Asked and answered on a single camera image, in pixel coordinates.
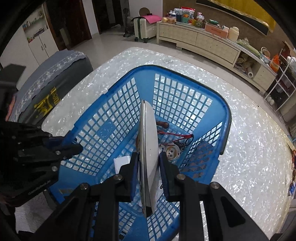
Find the white computer mouse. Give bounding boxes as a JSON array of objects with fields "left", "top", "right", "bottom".
[{"left": 138, "top": 100, "right": 159, "bottom": 218}]

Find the astronaut doll keychain red lanyard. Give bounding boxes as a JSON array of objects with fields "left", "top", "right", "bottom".
[{"left": 157, "top": 131, "right": 195, "bottom": 162}]

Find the blue plastic basket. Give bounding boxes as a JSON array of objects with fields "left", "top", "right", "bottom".
[{"left": 47, "top": 64, "right": 232, "bottom": 241}]

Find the white green suitcase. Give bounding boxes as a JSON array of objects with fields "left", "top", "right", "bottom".
[{"left": 132, "top": 15, "right": 162, "bottom": 43}]

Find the cream TV cabinet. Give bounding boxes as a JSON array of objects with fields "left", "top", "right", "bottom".
[{"left": 157, "top": 22, "right": 276, "bottom": 93}]

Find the white metal shelf rack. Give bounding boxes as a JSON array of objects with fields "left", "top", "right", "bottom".
[{"left": 264, "top": 47, "right": 295, "bottom": 112}]

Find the brown wooden massage comb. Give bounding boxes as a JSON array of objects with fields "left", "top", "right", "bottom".
[{"left": 156, "top": 120, "right": 170, "bottom": 130}]

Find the white storage cupboard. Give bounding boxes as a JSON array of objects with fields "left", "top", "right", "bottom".
[{"left": 22, "top": 4, "right": 59, "bottom": 65}]

